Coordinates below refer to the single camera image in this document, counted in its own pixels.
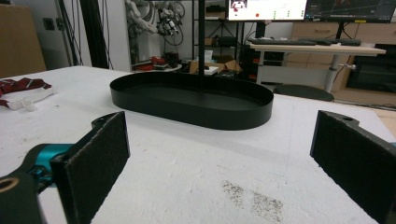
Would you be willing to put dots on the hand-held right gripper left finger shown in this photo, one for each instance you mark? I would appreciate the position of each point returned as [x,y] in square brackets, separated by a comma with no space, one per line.
[93,165]

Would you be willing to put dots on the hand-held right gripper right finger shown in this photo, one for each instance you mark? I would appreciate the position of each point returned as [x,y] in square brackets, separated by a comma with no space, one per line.
[355,161]

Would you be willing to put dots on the black round stool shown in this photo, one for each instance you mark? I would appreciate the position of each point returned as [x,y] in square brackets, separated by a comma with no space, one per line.
[303,92]

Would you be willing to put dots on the white plastic piece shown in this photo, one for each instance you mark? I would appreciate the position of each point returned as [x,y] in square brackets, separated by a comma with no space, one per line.
[31,99]

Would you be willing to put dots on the black cabinet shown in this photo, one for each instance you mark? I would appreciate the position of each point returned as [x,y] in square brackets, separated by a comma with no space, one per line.
[372,71]

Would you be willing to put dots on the dark red striped cloth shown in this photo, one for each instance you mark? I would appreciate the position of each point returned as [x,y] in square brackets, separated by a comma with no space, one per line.
[21,85]

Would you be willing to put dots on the black oval tray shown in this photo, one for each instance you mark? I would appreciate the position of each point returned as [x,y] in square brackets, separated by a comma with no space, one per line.
[193,109]

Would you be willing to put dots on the light wooden desk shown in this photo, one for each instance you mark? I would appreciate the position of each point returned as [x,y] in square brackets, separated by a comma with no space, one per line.
[317,49]

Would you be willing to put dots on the black keyboard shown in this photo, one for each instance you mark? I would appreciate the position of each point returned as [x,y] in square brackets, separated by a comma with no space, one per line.
[339,41]
[280,41]

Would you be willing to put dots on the red tool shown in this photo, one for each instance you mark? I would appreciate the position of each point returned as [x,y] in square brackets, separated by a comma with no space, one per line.
[158,60]

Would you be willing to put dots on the black metal stand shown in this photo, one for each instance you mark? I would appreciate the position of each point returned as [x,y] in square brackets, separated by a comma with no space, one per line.
[94,34]

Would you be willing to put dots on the light wooden drawer cabinet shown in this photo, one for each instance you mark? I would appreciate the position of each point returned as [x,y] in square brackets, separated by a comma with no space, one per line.
[320,30]

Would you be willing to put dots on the brown cardboard sheet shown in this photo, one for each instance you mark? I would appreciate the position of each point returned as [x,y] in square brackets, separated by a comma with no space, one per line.
[18,40]

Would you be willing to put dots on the monitor with dark screen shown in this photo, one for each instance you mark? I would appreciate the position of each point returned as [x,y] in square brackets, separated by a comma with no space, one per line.
[351,9]

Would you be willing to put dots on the open cardboard box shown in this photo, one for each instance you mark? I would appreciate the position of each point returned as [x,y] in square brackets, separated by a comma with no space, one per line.
[225,66]

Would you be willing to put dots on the black vertical pole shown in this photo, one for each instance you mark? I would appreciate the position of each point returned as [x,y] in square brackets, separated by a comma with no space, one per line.
[201,37]

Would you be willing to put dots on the black metal shelf rack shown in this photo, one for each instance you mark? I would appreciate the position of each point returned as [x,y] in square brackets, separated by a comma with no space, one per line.
[227,42]

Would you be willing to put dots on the monitor with white screen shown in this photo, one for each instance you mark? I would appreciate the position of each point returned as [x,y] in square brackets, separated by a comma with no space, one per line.
[267,9]

